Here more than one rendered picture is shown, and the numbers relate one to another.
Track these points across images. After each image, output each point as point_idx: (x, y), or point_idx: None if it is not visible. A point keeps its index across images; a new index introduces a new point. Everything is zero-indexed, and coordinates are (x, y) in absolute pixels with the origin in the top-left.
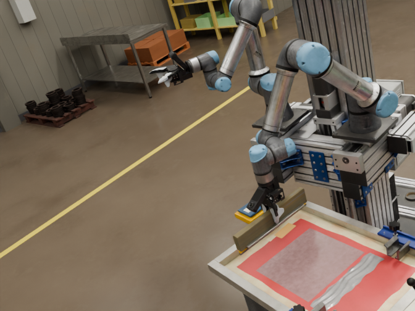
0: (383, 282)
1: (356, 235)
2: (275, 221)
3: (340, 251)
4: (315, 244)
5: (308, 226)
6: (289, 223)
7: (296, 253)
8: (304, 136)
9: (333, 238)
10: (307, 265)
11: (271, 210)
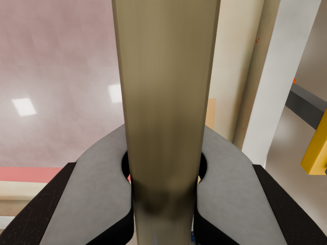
0: None
1: (33, 194)
2: (117, 128)
3: (2, 143)
4: (73, 131)
5: None
6: None
7: (79, 70)
8: None
9: (61, 166)
10: (4, 48)
11: (94, 217)
